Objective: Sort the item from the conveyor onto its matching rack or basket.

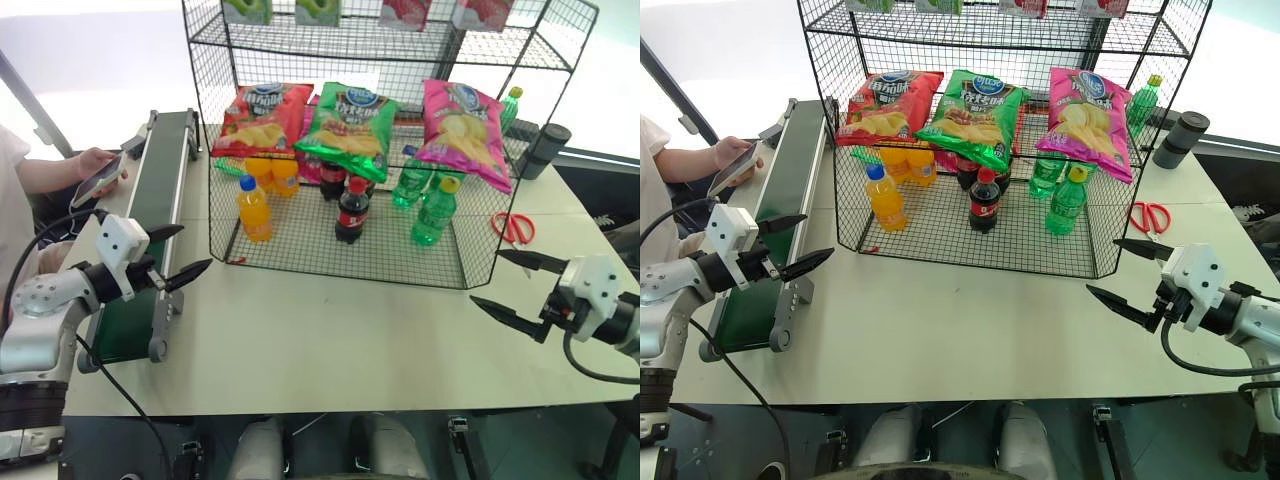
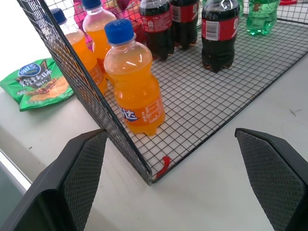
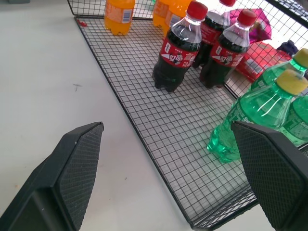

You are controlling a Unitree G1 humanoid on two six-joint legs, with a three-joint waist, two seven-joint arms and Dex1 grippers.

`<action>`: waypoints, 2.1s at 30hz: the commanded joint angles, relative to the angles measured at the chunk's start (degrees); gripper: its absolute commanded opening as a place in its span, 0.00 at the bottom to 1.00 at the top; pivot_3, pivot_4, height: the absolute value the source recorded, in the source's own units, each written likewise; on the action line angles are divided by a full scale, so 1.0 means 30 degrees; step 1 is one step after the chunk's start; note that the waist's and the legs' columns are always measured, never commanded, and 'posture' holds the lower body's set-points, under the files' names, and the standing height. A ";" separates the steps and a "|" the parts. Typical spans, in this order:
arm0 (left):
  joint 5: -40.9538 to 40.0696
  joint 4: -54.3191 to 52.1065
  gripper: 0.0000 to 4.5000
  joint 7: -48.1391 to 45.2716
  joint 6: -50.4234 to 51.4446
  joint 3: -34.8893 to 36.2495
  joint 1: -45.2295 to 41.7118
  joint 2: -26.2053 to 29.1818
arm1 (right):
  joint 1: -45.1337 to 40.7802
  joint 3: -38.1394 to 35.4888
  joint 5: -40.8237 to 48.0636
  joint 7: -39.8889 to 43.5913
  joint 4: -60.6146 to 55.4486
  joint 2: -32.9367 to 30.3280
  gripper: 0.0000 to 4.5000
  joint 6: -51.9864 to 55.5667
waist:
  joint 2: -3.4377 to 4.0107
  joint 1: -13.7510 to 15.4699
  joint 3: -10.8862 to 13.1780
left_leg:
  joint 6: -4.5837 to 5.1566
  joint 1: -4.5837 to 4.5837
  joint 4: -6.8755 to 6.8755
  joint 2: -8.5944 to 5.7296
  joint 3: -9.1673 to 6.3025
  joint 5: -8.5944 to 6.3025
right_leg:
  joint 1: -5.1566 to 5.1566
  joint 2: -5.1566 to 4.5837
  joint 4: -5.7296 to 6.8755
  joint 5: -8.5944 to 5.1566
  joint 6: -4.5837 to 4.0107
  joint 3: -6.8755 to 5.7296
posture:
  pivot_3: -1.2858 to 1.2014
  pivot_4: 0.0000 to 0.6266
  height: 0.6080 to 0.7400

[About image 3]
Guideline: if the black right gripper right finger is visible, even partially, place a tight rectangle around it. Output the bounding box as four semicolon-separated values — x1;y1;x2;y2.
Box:
231;120;308;231

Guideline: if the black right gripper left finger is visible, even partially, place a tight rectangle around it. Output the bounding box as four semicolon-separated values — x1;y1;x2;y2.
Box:
0;121;105;231

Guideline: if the green soda bottle yellow cap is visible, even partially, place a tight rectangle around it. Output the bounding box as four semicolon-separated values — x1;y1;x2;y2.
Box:
279;94;308;148
250;48;308;91
207;69;308;164

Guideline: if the red snack box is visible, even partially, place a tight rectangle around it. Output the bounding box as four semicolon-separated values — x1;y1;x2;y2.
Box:
234;41;293;83

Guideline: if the cola bottle red cap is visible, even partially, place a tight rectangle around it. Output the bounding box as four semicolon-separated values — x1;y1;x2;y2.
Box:
199;9;257;89
152;1;208;93
192;0;237;69

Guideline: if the magenta snack bag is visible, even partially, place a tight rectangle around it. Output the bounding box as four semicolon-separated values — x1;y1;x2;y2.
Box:
229;7;272;44

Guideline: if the orange soda bottle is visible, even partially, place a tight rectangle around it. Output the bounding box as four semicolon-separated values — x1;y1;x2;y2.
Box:
152;0;194;37
103;0;136;36

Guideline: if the black wire mesh basket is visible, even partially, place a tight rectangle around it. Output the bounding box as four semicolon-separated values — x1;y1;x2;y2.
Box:
66;0;308;231

